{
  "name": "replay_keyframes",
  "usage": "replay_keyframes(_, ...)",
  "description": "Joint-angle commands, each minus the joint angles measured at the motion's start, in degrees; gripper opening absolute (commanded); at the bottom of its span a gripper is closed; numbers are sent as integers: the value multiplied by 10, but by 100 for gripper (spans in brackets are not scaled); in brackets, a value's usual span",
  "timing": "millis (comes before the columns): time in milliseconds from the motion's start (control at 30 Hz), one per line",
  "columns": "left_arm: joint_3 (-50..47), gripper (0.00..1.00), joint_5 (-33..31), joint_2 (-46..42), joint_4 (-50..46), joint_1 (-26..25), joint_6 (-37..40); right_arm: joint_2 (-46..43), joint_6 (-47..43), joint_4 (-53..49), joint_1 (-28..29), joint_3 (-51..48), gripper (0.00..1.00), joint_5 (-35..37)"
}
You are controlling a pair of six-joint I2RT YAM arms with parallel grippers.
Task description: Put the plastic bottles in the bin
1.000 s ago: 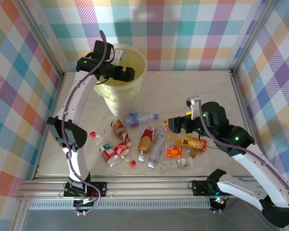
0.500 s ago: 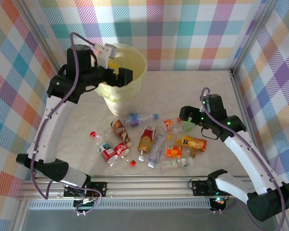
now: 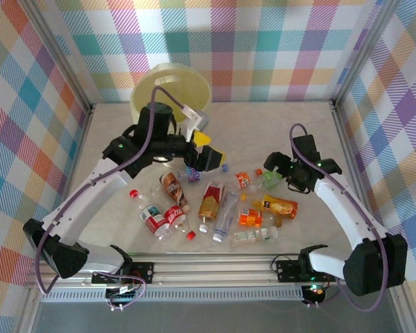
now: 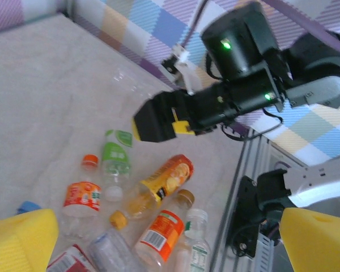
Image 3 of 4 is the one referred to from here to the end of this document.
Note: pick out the small orange label bottle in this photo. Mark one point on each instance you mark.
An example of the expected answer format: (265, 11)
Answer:
(242, 179)

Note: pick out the yellow orange juice bottle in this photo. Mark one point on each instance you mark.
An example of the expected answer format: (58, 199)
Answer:
(281, 206)

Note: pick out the red gold label bottle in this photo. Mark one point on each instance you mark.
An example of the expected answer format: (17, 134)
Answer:
(210, 201)

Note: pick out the brown label bottle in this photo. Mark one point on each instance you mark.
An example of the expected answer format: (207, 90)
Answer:
(173, 189)

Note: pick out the clear crushed bottle white cap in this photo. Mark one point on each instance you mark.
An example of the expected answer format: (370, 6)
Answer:
(227, 211)

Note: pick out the orange white label bottle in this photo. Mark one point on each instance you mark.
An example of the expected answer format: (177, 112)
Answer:
(250, 218)

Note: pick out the clear bottle green white label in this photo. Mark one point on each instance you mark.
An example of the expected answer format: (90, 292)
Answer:
(248, 236)

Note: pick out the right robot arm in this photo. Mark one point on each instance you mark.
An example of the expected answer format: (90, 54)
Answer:
(343, 208)

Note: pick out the pale yellow lined bin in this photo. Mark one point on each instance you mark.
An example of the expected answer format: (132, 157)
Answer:
(194, 86)

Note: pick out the clear bottle blue cap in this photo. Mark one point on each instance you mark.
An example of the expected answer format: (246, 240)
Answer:
(190, 177)

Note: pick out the red cola label bottle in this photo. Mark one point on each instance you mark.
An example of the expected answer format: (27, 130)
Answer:
(173, 215)

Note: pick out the clear bottle white red label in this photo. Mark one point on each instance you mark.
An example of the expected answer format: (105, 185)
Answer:
(152, 215)

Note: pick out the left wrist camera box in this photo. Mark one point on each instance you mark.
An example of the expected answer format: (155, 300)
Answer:
(199, 119)

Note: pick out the aluminium side rail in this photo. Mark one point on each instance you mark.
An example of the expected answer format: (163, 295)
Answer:
(347, 145)
(80, 145)

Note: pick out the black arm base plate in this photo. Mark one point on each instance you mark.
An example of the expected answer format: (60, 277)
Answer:
(287, 272)
(144, 272)

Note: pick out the aluminium frame rail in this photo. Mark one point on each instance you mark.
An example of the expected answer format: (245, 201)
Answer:
(211, 270)

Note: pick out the aluminium upright post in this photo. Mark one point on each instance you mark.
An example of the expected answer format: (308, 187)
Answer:
(65, 52)
(363, 52)

